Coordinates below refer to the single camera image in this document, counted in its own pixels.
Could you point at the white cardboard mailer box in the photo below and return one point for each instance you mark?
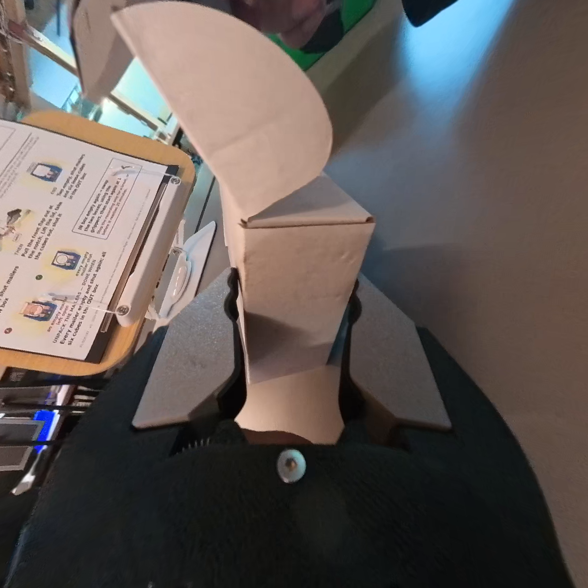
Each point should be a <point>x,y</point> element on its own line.
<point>294,275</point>

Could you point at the white display stand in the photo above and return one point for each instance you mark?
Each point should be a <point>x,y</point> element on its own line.
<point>151,257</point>

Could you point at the green plastic bin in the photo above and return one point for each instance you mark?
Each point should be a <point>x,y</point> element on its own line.
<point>356,18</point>

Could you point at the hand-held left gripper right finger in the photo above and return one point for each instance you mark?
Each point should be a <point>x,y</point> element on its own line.
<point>390,358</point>

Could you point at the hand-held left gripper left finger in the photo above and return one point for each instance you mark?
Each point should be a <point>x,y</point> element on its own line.
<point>193,349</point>

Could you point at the printed instruction sheet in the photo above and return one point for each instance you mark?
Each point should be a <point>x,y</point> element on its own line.
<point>69,229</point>

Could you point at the instruction sheet on stand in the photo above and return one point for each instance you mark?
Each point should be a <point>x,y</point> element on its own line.
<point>120,344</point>

